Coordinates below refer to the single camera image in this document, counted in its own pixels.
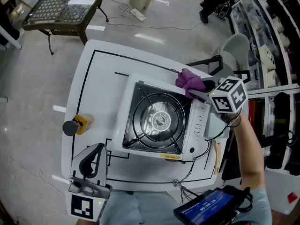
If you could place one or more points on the black screen device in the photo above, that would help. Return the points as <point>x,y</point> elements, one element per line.
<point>206,207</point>

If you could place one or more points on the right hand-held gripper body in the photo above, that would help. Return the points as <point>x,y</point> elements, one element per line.
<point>229,97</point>

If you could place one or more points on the white shelving unit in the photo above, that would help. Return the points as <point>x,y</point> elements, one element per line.
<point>269,90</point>

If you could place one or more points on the white power strip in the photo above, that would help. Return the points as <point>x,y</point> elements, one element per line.
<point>138,14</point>

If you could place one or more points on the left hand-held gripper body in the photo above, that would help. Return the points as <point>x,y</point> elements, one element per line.
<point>82,205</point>

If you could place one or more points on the person's left forearm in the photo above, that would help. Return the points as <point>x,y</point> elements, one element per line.
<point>84,222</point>

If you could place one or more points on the white side table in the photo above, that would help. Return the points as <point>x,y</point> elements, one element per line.
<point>10,40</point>

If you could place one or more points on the light blue rectangular pan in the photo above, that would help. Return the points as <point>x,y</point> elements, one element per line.
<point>215,125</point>

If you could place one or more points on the glass-top lattice table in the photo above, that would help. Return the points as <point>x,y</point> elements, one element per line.
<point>65,6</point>

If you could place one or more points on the light wooden chair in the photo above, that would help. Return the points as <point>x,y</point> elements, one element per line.
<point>15,9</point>

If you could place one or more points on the grey green chair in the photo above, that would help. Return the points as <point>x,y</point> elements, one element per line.
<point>235,53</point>

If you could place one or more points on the person's right forearm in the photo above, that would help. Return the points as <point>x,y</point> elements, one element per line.
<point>248,153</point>

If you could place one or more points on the yellow bottle with black cap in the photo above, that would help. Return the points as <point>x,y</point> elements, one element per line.
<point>85,124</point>

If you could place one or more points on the white work table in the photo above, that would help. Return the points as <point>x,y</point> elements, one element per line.
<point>100,78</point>

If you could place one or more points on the black and white bag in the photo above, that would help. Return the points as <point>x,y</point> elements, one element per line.
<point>222,10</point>

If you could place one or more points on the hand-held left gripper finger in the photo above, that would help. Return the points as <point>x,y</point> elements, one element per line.
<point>75,167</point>
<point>103,167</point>

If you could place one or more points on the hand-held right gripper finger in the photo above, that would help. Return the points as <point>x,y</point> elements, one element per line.
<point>212,82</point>
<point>200,95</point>

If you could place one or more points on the person's light blue clothing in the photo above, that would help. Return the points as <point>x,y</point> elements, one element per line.
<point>140,210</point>

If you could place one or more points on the purple cloth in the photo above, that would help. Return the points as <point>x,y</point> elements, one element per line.
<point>191,82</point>

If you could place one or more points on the white portable gas stove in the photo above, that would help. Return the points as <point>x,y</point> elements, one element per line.
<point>199,123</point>

